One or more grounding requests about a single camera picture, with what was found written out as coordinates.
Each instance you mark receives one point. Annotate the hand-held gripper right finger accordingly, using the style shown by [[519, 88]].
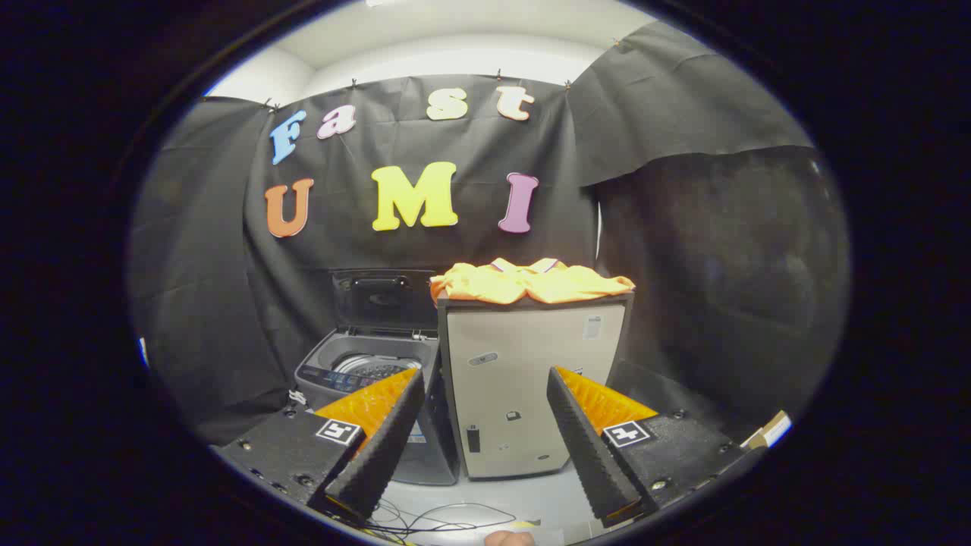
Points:
[[584, 447]]

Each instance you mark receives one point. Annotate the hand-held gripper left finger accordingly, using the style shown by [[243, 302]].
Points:
[[383, 447]]

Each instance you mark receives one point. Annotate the grey washing machine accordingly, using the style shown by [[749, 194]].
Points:
[[326, 356]]

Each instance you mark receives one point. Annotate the dark washing machine lid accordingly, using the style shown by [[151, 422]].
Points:
[[383, 303]]

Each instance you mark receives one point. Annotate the orange polo shirt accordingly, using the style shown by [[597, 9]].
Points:
[[531, 284]]

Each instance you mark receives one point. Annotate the beige cabinet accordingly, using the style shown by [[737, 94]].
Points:
[[516, 364]]

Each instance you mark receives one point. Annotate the black backdrop cloth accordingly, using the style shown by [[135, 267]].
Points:
[[364, 258]]

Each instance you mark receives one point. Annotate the cardboard box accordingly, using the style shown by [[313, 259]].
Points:
[[774, 428]]

